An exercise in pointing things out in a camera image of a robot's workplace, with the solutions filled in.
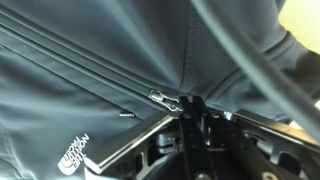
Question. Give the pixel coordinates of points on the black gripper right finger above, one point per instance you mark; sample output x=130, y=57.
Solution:
x=233, y=146

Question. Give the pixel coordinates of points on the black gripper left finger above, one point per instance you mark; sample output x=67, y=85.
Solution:
x=191, y=146

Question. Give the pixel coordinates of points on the silver zipper pull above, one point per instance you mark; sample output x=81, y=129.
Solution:
x=163, y=99

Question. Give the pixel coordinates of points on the black zip vest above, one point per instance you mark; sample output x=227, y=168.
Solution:
x=100, y=50

